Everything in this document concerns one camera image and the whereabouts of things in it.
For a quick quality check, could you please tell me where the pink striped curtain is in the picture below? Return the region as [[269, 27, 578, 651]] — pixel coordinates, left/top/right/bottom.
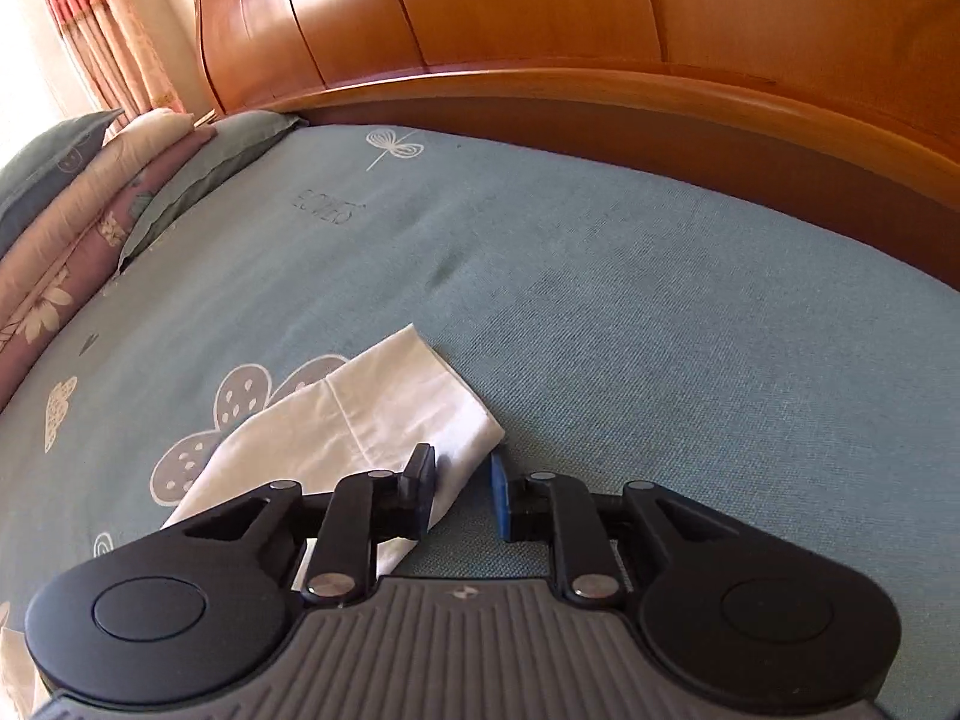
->
[[26, 0, 188, 121]]

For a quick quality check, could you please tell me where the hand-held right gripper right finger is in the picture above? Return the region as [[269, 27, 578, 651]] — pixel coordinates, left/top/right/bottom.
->
[[489, 452, 745, 607]]

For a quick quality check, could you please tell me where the window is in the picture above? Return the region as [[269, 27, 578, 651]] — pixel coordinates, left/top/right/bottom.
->
[[0, 0, 98, 143]]

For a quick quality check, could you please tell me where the thick grey-blue floral pillow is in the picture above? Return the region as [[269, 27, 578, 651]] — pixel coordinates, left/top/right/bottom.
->
[[0, 109, 125, 233]]

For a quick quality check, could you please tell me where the wooden headboard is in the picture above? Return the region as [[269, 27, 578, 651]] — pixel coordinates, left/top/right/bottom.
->
[[193, 0, 960, 293]]

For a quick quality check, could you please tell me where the bed with blue floral sheet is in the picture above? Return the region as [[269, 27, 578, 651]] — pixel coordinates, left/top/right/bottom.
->
[[0, 120, 960, 720]]

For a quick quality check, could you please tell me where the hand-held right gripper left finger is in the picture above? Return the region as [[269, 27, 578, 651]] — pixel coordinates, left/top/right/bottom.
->
[[184, 444, 440, 608]]

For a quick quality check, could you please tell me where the flat grey-blue pillow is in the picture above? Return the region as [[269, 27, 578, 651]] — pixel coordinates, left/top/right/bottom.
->
[[116, 111, 301, 271]]

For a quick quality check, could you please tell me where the pink floral folded quilt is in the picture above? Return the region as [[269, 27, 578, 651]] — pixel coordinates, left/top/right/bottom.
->
[[0, 109, 218, 406]]

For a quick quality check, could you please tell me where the white printed long-sleeve shirt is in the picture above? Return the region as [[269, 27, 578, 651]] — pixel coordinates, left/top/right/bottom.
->
[[0, 324, 507, 698]]

